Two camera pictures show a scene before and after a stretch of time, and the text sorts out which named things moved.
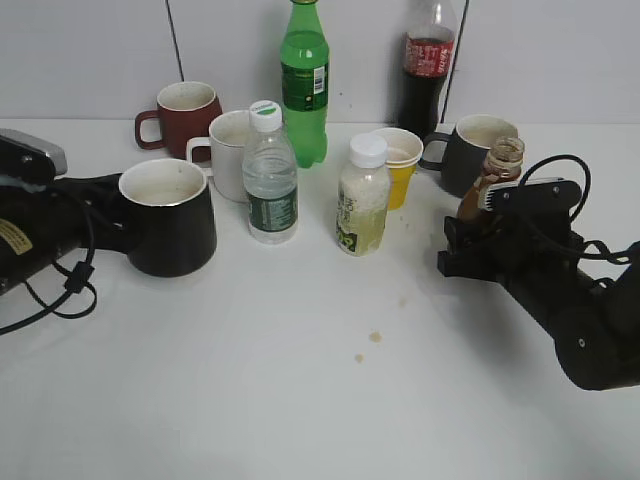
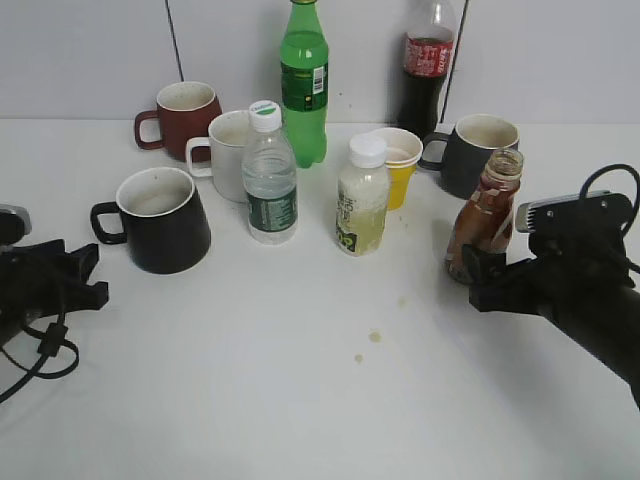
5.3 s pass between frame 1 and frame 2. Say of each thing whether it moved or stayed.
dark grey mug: stayed
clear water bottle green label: stayed
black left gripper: moved
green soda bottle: stayed
